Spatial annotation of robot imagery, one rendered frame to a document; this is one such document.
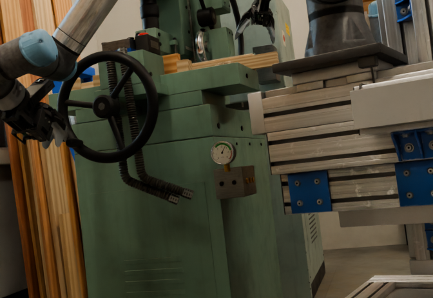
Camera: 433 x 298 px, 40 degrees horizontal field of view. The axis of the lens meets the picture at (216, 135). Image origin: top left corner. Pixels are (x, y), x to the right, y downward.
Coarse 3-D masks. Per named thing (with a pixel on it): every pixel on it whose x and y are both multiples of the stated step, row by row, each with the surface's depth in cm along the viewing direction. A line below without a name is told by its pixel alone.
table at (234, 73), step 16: (224, 64) 161; (240, 64) 162; (160, 80) 167; (176, 80) 165; (192, 80) 163; (208, 80) 162; (224, 80) 160; (240, 80) 160; (256, 80) 177; (48, 96) 178; (80, 96) 175; (96, 96) 162; (144, 96) 163; (160, 96) 167
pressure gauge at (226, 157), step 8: (216, 144) 154; (224, 144) 154; (232, 144) 155; (216, 152) 154; (224, 152) 154; (232, 152) 153; (216, 160) 154; (224, 160) 154; (232, 160) 154; (224, 168) 156
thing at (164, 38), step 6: (144, 30) 181; (150, 30) 180; (156, 30) 180; (156, 36) 180; (162, 36) 185; (168, 36) 189; (162, 42) 184; (168, 42) 189; (162, 48) 183; (168, 48) 188; (162, 54) 188; (168, 54) 189
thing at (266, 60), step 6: (258, 54) 174; (264, 54) 173; (270, 54) 172; (276, 54) 172; (228, 60) 177; (234, 60) 176; (240, 60) 175; (246, 60) 175; (252, 60) 174; (258, 60) 174; (264, 60) 173; (270, 60) 172; (276, 60) 172; (192, 66) 180; (198, 66) 180; (204, 66) 179; (252, 66) 174; (258, 66) 174; (264, 66) 173; (270, 66) 174
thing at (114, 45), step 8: (120, 40) 162; (128, 40) 161; (136, 40) 163; (144, 40) 162; (152, 40) 165; (104, 48) 163; (112, 48) 162; (128, 48) 160; (136, 48) 163; (144, 48) 162; (152, 48) 164
